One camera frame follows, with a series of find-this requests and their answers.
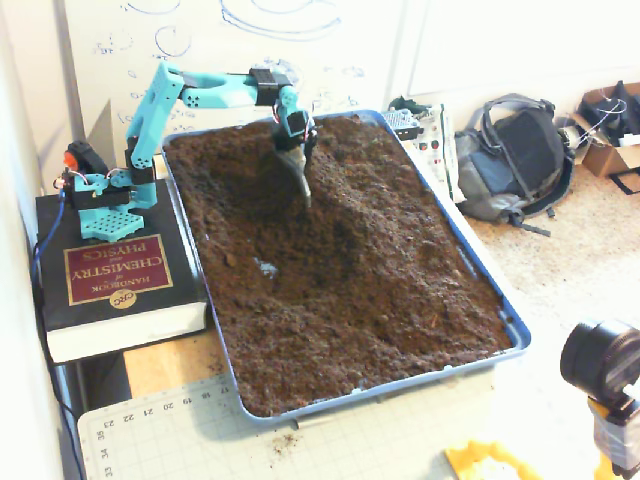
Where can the brown soil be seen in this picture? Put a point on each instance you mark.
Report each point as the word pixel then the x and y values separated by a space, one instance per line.
pixel 375 300

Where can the black camera lens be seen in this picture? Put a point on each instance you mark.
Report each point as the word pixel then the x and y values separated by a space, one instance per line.
pixel 595 355

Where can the grey backpack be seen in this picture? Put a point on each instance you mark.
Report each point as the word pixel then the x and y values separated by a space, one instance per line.
pixel 520 150

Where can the black equipment pile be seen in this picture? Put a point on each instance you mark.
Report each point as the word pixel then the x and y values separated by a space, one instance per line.
pixel 620 105

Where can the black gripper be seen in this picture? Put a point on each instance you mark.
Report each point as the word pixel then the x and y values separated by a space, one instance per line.
pixel 291 146

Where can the yellow taped camera stand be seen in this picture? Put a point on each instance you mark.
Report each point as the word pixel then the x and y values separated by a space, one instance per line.
pixel 615 440

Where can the green cutting mat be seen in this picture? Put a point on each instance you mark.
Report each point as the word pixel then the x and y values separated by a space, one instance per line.
pixel 350 450

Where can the black chemistry physics handbook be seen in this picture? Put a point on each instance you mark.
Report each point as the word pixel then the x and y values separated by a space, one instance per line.
pixel 120 270

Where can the whiteboard with blue drawings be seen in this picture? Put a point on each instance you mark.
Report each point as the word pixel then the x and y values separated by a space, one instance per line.
pixel 210 45

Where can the blank white board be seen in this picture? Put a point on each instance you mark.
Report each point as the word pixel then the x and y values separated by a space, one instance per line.
pixel 525 40

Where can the cardboard box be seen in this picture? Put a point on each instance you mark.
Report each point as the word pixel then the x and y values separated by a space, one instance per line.
pixel 605 157

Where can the black device with grille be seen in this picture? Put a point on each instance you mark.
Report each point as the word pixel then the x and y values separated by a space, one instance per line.
pixel 400 122

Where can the blue plastic tray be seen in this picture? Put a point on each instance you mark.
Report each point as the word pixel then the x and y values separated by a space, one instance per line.
pixel 520 335

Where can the yellow plastic part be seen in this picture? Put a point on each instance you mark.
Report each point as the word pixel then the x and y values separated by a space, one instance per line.
pixel 465 460

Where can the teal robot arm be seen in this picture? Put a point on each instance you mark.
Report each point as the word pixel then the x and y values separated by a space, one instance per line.
pixel 150 110

